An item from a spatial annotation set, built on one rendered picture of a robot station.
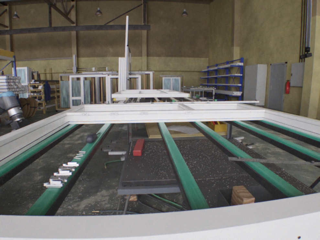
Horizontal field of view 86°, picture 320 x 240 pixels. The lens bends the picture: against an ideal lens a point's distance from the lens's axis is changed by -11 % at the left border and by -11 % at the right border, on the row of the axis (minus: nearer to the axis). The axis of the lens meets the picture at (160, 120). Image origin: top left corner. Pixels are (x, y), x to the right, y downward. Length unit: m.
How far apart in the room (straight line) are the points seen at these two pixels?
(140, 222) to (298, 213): 0.22
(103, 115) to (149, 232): 1.05
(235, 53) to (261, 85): 3.59
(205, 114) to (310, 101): 6.78
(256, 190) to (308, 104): 7.10
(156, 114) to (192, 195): 0.84
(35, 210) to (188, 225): 0.31
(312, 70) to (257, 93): 3.20
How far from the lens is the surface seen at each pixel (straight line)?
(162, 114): 1.24
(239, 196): 0.76
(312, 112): 8.04
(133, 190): 1.07
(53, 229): 0.29
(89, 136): 0.82
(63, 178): 0.56
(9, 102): 1.46
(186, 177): 0.53
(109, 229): 0.27
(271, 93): 10.07
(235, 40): 13.20
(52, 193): 0.51
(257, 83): 10.17
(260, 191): 0.94
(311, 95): 7.90
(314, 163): 0.76
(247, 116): 1.44
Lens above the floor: 1.11
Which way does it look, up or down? 11 degrees down
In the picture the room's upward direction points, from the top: straight up
